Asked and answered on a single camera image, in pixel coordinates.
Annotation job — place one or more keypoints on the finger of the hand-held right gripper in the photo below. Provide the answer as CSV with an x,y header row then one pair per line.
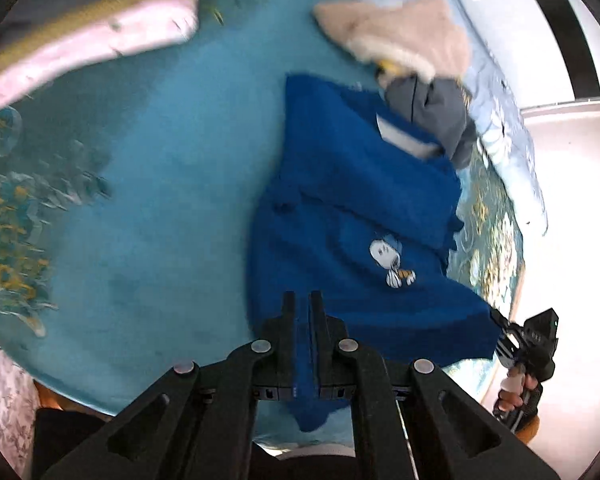
x,y
507,335

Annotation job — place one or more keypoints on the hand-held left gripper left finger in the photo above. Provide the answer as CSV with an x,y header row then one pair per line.
x,y
289,330

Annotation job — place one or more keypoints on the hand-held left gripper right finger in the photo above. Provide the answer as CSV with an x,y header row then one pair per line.
x,y
317,330

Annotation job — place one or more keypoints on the blue sweatshirt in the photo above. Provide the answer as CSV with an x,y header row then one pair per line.
x,y
355,200

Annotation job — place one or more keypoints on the person's right hand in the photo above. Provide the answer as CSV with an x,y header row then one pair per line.
x,y
510,397

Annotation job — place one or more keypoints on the light blue floral duvet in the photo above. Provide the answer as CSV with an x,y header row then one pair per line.
x,y
500,125

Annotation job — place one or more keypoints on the grey hoodie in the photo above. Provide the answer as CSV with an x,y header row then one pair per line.
x,y
430,105

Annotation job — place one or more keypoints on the yellow cloth piece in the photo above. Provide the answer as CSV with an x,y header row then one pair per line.
x,y
382,67

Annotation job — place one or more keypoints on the white glossy wardrobe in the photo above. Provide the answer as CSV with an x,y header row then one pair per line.
x,y
565,35

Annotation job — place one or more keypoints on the beige fluffy garment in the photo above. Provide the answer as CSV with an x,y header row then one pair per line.
x,y
410,30

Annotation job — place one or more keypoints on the pink fleece garment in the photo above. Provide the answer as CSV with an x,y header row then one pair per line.
x,y
105,45

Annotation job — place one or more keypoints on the olive knit sweater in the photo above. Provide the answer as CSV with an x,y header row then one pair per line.
x,y
80,19

